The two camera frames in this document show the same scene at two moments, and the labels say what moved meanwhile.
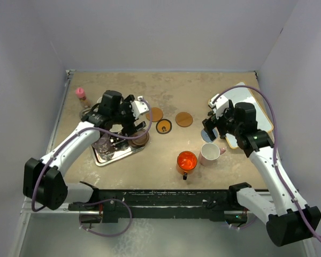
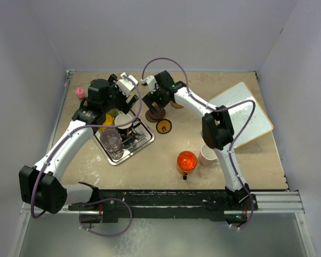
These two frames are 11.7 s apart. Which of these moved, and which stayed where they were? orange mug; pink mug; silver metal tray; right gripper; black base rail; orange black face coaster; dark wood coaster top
Moved: silver metal tray; right gripper; dark wood coaster top
Stayed: black base rail; orange mug; pink mug; orange black face coaster
